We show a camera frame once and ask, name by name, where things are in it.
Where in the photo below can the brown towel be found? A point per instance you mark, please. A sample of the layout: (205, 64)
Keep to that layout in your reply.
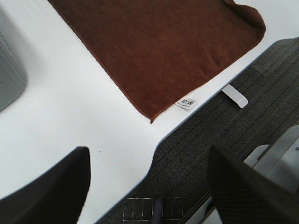
(157, 51)

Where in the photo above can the grey perforated laundry basket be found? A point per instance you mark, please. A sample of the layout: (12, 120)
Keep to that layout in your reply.
(13, 76)

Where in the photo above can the wire mesh tray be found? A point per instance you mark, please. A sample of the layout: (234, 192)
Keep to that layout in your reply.
(142, 209)

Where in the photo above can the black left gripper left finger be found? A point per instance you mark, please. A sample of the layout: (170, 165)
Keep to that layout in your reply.
(56, 197)

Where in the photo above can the white table leg foot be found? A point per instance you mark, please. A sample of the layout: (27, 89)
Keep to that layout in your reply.
(235, 95)

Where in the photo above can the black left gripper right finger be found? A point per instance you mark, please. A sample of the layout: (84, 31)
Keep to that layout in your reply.
(243, 196)

